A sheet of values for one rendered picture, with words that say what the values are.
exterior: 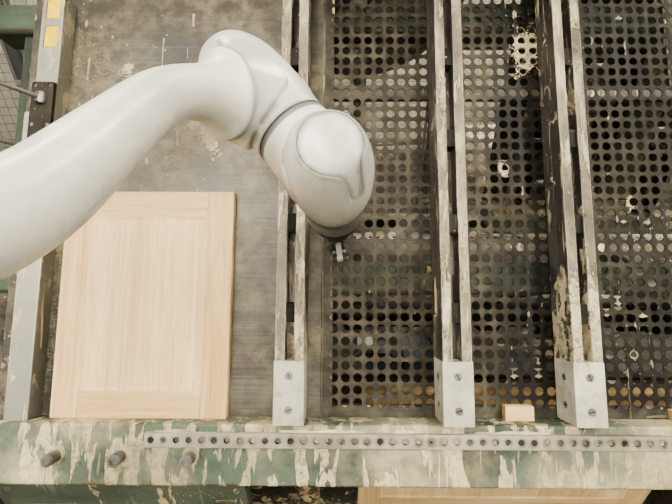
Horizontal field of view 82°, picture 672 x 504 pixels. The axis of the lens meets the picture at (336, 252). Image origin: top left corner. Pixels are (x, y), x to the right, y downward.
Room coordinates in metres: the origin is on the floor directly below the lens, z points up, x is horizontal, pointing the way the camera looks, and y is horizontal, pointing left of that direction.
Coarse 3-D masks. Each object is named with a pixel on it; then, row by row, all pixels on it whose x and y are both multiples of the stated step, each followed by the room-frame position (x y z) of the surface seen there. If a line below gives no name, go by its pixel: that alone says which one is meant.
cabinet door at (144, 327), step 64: (128, 192) 0.82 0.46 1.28; (192, 192) 0.82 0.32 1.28; (64, 256) 0.74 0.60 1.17; (128, 256) 0.74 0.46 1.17; (192, 256) 0.74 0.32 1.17; (64, 320) 0.66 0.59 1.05; (128, 320) 0.66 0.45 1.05; (192, 320) 0.66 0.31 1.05; (64, 384) 0.58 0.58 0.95; (128, 384) 0.58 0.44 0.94; (192, 384) 0.58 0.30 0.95
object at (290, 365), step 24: (288, 0) 1.02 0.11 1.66; (288, 24) 0.99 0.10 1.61; (288, 48) 0.96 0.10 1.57; (288, 216) 0.74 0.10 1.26; (288, 240) 0.73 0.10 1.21; (288, 264) 0.70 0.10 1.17; (288, 288) 0.68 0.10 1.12; (288, 312) 0.63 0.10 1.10; (288, 336) 0.62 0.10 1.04; (288, 360) 0.57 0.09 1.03; (288, 384) 0.54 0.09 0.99; (288, 408) 0.51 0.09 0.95
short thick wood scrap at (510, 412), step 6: (504, 408) 0.55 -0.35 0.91; (510, 408) 0.55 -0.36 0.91; (516, 408) 0.55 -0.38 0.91; (522, 408) 0.55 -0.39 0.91; (528, 408) 0.55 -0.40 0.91; (504, 414) 0.54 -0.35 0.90; (510, 414) 0.54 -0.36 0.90; (516, 414) 0.54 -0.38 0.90; (522, 414) 0.54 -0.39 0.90; (528, 414) 0.54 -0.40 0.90; (510, 420) 0.53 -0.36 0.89; (516, 420) 0.53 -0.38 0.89; (522, 420) 0.53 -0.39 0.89; (528, 420) 0.53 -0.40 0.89; (534, 420) 0.53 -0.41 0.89
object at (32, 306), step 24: (48, 24) 1.03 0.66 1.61; (72, 24) 1.07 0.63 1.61; (48, 48) 1.00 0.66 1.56; (72, 48) 1.04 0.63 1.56; (48, 72) 0.97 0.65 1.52; (48, 264) 0.73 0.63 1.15; (24, 288) 0.68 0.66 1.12; (48, 288) 0.70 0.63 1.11; (24, 312) 0.65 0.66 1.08; (48, 312) 0.68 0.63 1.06; (24, 336) 0.62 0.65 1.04; (24, 360) 0.59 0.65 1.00; (24, 384) 0.56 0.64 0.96; (24, 408) 0.54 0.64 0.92
